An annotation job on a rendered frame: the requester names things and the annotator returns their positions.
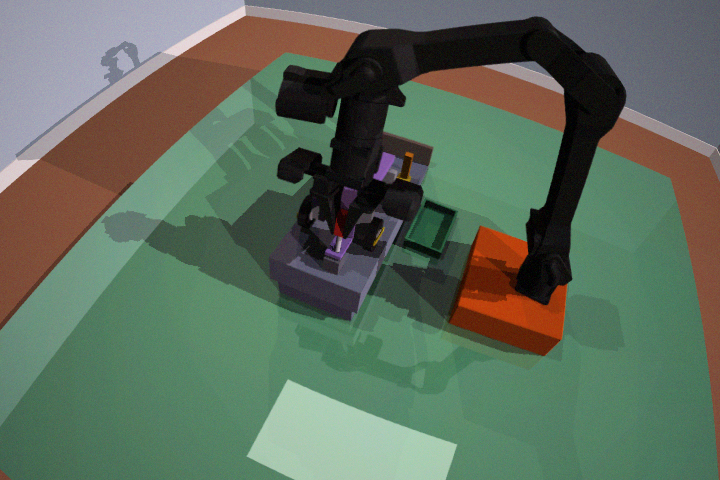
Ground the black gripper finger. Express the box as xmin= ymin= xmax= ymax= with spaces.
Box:
xmin=343 ymin=196 xmax=382 ymax=239
xmin=310 ymin=185 xmax=344 ymax=235

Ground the red-headed metal pin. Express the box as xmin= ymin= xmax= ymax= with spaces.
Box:
xmin=334 ymin=209 xmax=348 ymax=253

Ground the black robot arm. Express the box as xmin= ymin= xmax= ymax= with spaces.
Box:
xmin=275 ymin=16 xmax=627 ymax=305

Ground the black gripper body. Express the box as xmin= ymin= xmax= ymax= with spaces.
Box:
xmin=277 ymin=127 xmax=424 ymax=222

